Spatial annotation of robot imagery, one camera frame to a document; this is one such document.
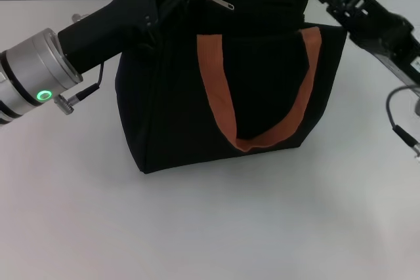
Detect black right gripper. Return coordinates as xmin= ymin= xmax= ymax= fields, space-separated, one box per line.
xmin=310 ymin=0 xmax=420 ymax=87

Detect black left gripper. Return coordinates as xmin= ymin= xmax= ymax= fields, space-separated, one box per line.
xmin=57 ymin=0 xmax=190 ymax=75

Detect silver zipper pull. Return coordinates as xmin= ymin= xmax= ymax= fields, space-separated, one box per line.
xmin=205 ymin=0 xmax=236 ymax=12

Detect black food bag orange handles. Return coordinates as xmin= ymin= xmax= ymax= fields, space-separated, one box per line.
xmin=114 ymin=0 xmax=348 ymax=173

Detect left gripper cable with connector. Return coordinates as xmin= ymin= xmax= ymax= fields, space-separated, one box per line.
xmin=54 ymin=12 xmax=106 ymax=115

